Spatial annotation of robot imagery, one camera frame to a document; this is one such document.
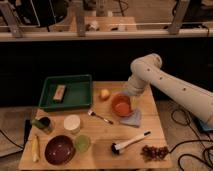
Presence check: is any yellow red apple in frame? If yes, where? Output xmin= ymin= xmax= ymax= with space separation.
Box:
xmin=99 ymin=89 xmax=110 ymax=101

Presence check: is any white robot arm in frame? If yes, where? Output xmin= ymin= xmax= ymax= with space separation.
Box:
xmin=123 ymin=53 xmax=213 ymax=127

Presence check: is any red orange bowl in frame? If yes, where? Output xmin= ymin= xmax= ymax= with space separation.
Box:
xmin=111 ymin=94 xmax=132 ymax=117

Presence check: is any dark maroon bowl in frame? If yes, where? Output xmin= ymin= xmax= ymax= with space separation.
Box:
xmin=44 ymin=135 xmax=75 ymax=165

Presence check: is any blue grey cloth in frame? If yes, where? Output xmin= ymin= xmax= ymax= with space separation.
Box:
xmin=120 ymin=90 xmax=141 ymax=128

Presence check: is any black white brush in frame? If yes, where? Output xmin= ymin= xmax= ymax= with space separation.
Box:
xmin=111 ymin=131 xmax=151 ymax=155

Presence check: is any bunch of dark grapes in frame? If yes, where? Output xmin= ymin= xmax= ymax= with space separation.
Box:
xmin=141 ymin=145 xmax=169 ymax=161

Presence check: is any green plastic tray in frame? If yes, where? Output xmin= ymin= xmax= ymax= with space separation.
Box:
xmin=39 ymin=74 xmax=93 ymax=112

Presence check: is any light green cup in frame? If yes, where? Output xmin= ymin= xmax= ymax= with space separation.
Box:
xmin=74 ymin=135 xmax=91 ymax=153

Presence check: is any blue device on floor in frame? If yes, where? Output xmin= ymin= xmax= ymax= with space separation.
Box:
xmin=198 ymin=120 xmax=213 ymax=132

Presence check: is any wooden block with sponge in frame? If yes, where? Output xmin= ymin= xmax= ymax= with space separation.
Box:
xmin=53 ymin=85 xmax=66 ymax=102

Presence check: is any black cable on floor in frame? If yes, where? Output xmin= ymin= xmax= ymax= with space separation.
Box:
xmin=169 ymin=106 xmax=213 ymax=171

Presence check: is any metal frame rail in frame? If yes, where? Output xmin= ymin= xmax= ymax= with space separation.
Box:
xmin=0 ymin=0 xmax=213 ymax=42

